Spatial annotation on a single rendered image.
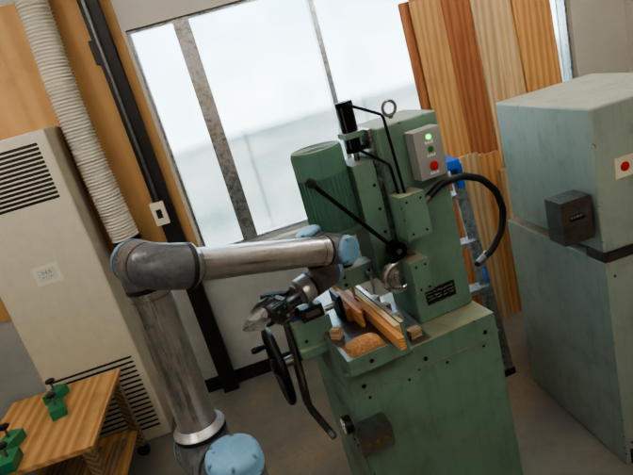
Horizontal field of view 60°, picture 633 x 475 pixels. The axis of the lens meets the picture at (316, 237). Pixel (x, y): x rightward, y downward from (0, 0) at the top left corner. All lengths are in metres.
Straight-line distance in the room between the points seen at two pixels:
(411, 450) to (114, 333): 1.75
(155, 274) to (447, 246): 1.05
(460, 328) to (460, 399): 0.27
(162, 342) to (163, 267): 0.25
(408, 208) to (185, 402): 0.88
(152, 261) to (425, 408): 1.13
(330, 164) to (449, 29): 1.75
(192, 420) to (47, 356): 1.77
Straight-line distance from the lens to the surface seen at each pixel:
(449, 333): 1.95
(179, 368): 1.54
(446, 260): 1.98
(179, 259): 1.33
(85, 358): 3.26
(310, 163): 1.75
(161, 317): 1.48
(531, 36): 3.54
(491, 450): 2.30
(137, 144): 3.08
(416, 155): 1.79
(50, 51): 3.05
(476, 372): 2.08
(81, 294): 3.11
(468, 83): 3.37
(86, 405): 2.96
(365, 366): 1.75
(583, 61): 3.89
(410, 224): 1.78
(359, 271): 1.93
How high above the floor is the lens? 1.79
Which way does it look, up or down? 18 degrees down
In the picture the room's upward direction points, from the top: 16 degrees counter-clockwise
